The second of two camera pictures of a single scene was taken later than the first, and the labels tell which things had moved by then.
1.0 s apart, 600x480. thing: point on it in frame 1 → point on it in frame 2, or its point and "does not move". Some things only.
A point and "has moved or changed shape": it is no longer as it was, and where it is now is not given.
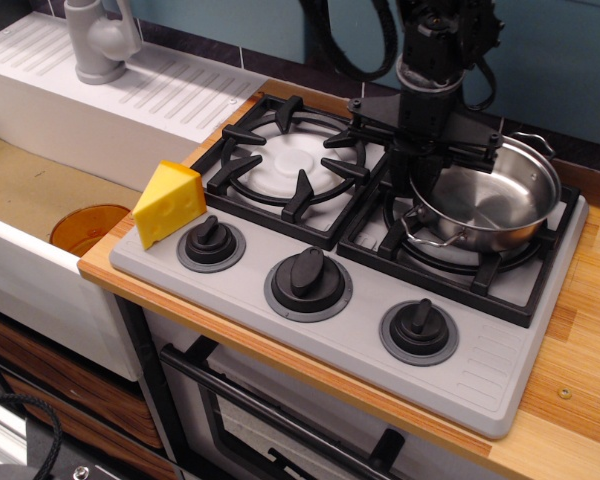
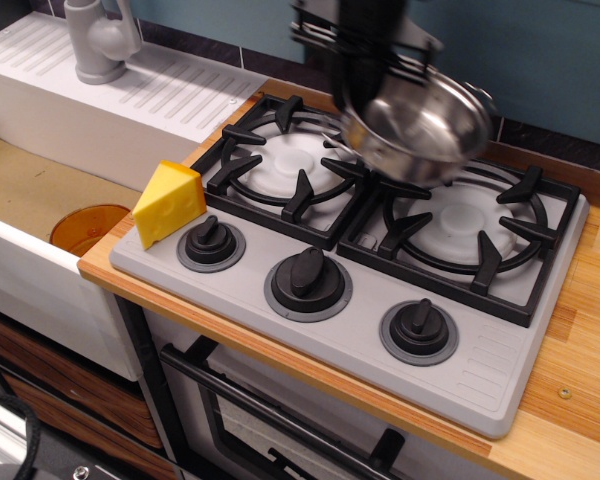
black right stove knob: [419, 333] does not move
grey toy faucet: [105, 34] does not move
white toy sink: [50, 144] does not move
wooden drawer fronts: [100, 409] does not move
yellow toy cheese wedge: [175, 195] does not move
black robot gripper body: [428, 123] → [381, 29]
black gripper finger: [399, 160] → [344, 73]
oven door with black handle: [227, 415] does not move
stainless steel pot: [500, 209] has moved or changed shape
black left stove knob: [212, 247] does not move
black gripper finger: [423, 174] → [367, 78]
